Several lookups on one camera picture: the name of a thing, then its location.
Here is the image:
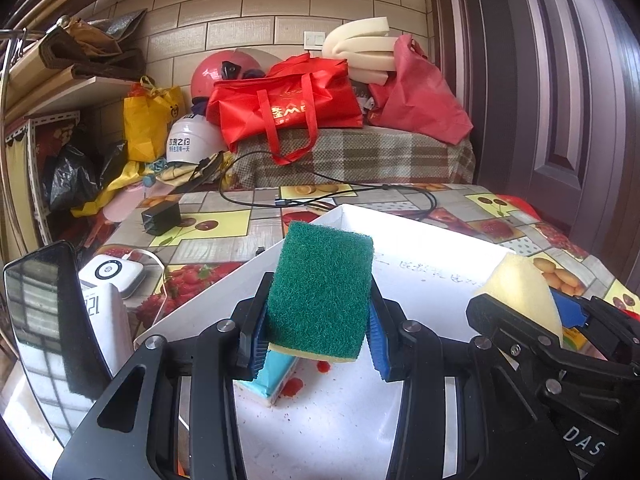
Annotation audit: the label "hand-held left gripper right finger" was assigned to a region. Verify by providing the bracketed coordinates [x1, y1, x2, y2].
[367, 285, 581, 480]

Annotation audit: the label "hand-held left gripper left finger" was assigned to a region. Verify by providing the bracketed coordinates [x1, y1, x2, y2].
[52, 272, 273, 480]

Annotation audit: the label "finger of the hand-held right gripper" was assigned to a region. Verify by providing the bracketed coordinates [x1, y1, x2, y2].
[466, 294, 636, 386]
[550, 287, 640, 376]

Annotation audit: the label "printed tissue pack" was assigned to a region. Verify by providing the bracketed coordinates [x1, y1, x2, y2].
[240, 345, 301, 408]

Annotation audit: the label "yellow sponge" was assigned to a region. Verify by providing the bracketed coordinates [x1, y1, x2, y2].
[472, 252, 566, 348]

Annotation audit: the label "green scouring sponge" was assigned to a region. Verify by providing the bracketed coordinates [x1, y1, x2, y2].
[265, 221, 375, 363]

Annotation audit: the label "white cardboard box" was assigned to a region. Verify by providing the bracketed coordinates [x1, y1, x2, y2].
[132, 203, 566, 480]

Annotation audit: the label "red plastic package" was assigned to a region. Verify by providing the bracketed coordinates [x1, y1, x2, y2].
[495, 192, 541, 221]

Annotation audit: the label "white printed box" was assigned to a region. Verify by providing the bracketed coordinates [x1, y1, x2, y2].
[80, 282, 135, 376]

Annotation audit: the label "black power adapter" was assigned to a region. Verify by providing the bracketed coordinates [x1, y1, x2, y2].
[141, 201, 182, 237]

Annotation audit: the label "white round-button device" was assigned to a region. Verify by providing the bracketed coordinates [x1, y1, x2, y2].
[79, 254, 148, 301]

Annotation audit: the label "plaid covered stool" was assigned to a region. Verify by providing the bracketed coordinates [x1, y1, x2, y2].
[227, 125, 476, 191]

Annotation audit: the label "yellow cloth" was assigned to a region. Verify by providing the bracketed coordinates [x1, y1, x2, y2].
[70, 152, 236, 218]

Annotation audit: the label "black phone in orange case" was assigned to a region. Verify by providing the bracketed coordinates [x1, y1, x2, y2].
[2, 240, 113, 448]

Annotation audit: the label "white helmet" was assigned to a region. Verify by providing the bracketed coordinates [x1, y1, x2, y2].
[165, 112, 231, 166]

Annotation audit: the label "brown door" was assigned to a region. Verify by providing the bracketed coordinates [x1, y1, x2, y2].
[430, 0, 640, 241]

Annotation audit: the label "red tote bag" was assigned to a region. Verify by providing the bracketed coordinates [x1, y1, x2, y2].
[206, 52, 365, 166]

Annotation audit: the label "yellow shopping bag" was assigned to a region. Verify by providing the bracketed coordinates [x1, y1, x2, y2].
[123, 76, 187, 163]

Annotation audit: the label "black plastic bag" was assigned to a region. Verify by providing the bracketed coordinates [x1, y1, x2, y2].
[42, 140, 128, 213]

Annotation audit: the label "red nonwoven bag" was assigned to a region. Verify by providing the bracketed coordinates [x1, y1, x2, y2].
[367, 34, 473, 145]

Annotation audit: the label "red helmet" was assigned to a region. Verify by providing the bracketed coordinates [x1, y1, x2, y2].
[191, 52, 266, 106]

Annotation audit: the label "yellow curtain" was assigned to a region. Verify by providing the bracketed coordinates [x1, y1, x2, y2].
[5, 120, 51, 261]

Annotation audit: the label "cream foam strips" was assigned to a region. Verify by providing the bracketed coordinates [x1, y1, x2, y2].
[321, 16, 401, 86]

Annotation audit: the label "wooden shelf board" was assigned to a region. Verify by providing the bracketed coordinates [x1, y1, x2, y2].
[5, 76, 141, 121]

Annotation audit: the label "cardboard pile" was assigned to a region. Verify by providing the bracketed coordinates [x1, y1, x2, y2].
[39, 9, 148, 81]

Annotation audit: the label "chrome metal rack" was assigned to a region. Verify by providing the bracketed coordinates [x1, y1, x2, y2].
[0, 17, 71, 111]

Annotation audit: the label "black cable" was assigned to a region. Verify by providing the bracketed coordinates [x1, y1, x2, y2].
[220, 150, 436, 221]

